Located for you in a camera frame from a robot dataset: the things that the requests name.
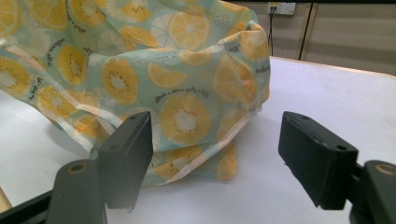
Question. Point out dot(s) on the fruit print fabric bag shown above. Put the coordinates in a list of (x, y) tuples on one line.
[(130, 62)]

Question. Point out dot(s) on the black horizontal bar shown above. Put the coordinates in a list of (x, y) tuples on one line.
[(311, 1)]

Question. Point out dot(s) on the white wall socket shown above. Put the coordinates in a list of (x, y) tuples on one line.
[(285, 8)]

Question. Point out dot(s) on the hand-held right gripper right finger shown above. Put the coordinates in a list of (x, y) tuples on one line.
[(314, 158)]

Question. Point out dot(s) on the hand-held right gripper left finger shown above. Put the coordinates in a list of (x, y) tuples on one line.
[(126, 161)]

